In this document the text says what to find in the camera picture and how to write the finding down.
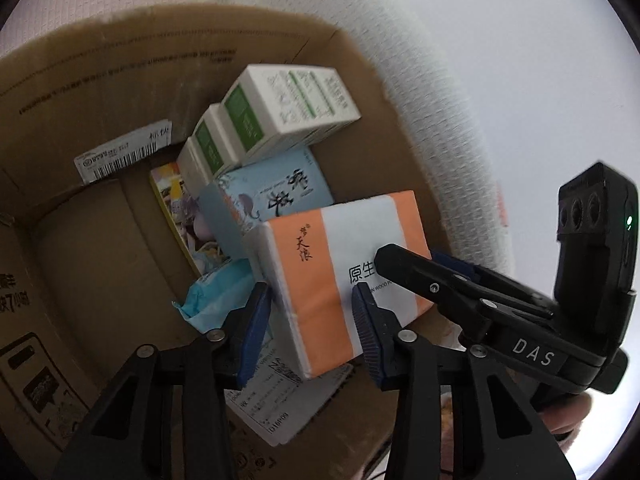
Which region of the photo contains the white and green carton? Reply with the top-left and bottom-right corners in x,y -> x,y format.
222,64 -> 362,167
176,135 -> 217,190
194,104 -> 242,178

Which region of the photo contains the person's right hand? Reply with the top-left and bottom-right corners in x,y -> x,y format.
537,392 -> 594,449

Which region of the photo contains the yellow printed box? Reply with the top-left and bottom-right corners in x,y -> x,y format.
149,162 -> 237,277

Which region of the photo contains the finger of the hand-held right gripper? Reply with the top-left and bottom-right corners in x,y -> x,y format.
430,247 -> 556,318
374,243 -> 502,347

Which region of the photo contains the white printed paper sheet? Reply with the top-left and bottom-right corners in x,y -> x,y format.
224,340 -> 354,448

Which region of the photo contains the brown cardboard box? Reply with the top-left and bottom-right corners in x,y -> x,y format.
0,4 -> 453,480

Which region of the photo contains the light blue tissue packet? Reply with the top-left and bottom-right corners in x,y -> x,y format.
200,147 -> 335,257

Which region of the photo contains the orange and white tissue pack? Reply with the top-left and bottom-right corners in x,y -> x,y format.
243,191 -> 435,380

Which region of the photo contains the white shipping label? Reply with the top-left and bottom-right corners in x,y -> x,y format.
74,119 -> 173,182

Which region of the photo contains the blue wipes packet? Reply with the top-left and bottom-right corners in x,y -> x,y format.
172,258 -> 273,335

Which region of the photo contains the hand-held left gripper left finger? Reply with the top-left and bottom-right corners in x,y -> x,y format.
52,282 -> 273,480

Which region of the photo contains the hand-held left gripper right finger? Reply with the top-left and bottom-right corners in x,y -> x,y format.
350,282 -> 576,480

